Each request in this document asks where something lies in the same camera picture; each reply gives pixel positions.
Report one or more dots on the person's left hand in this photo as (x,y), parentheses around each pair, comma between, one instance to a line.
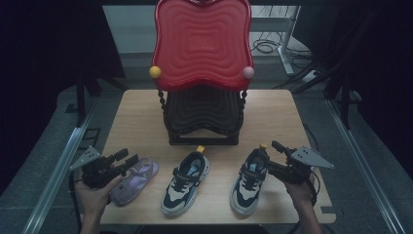
(94,200)

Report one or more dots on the aluminium rail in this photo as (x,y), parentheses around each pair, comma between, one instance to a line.
(55,178)
(363,162)

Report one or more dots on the dark curtain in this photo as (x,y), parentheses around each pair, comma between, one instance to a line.
(373,65)
(39,65)

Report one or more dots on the black metal stand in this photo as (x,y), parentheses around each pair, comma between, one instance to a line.
(81,100)
(345,104)

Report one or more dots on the person's right hand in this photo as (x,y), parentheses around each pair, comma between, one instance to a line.
(302,193)

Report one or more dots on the white power strip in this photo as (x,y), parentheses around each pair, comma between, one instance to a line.
(309,75)

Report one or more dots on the navy and white sneaker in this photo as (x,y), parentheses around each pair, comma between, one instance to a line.
(246,191)
(181,191)

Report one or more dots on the red and black shoe rack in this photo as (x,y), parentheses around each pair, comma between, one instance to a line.
(201,42)

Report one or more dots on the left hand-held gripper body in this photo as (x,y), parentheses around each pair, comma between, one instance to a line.
(97,172)

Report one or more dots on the purple sandal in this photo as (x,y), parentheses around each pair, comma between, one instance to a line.
(136,182)

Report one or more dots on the white metal stand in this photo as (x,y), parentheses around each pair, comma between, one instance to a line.
(287,48)

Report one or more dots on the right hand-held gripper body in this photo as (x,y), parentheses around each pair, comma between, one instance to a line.
(292,169)

